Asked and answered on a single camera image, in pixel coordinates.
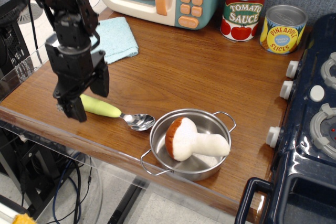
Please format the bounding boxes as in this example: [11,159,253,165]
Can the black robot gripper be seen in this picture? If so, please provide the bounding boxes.
[45,34,110,122]

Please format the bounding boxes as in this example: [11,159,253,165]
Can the spoon with green handle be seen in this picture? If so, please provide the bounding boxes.
[80,94,155,131]

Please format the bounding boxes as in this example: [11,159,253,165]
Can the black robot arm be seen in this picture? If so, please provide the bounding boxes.
[35,0,109,122]

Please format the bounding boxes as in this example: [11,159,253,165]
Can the plush mushroom toy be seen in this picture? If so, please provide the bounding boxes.
[165,117,230,162]

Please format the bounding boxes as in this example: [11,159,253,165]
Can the light blue folded towel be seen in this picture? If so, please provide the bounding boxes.
[91,17,139,64]

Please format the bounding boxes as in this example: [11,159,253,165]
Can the black desk at left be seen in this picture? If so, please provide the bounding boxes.
[1,0,29,27]

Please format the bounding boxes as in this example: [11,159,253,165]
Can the tomato sauce can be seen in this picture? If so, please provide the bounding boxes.
[220,0,265,41]

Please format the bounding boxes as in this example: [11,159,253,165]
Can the pineapple slices can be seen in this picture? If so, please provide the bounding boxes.
[260,5,308,55]

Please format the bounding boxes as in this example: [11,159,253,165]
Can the dark blue toy stove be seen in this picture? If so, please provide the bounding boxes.
[235,14,335,223]

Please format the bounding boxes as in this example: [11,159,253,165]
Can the blue cable under table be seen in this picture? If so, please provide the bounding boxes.
[52,159,82,224]

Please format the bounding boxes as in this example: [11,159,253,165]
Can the black cable under table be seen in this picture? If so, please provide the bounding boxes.
[47,155,92,224]

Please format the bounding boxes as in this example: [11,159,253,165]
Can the steel pan with handles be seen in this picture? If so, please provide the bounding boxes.
[143,109,236,181]

